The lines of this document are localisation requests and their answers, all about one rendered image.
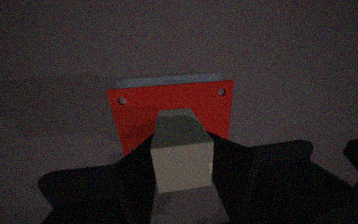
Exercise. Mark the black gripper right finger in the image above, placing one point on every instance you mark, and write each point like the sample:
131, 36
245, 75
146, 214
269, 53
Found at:
235, 168

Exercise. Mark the grey base plate with posts and gold pins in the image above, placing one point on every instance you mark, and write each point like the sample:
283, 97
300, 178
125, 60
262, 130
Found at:
167, 80

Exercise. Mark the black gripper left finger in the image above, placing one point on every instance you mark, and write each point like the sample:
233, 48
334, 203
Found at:
131, 180

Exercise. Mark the red board with square handle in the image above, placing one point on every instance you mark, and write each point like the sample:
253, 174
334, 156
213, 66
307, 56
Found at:
178, 115

